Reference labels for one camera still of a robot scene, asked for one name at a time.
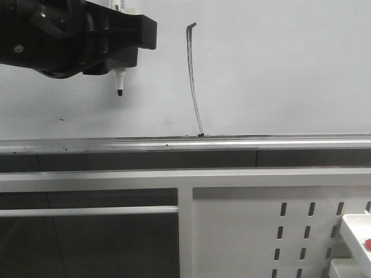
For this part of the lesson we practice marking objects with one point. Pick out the small red object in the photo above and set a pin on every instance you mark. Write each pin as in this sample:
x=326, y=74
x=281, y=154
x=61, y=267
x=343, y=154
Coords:
x=368, y=244

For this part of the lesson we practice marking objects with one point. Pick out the large whiteboard with aluminium frame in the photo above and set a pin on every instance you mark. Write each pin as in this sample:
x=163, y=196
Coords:
x=277, y=72

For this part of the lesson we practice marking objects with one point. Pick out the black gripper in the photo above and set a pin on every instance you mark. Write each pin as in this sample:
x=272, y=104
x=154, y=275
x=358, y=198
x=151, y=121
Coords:
x=55, y=38

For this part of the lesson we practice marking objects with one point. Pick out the white metal pegboard rack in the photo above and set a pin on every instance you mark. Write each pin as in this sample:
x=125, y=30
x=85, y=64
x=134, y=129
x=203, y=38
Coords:
x=179, y=223

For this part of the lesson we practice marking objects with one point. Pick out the white plastic bin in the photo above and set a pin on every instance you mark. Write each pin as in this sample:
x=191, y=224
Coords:
x=355, y=231

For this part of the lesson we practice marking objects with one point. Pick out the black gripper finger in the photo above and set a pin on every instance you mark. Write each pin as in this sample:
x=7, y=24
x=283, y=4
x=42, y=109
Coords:
x=135, y=30

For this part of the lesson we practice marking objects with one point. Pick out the white black whiteboard marker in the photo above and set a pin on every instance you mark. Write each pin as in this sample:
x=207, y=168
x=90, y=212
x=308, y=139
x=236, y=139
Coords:
x=120, y=73

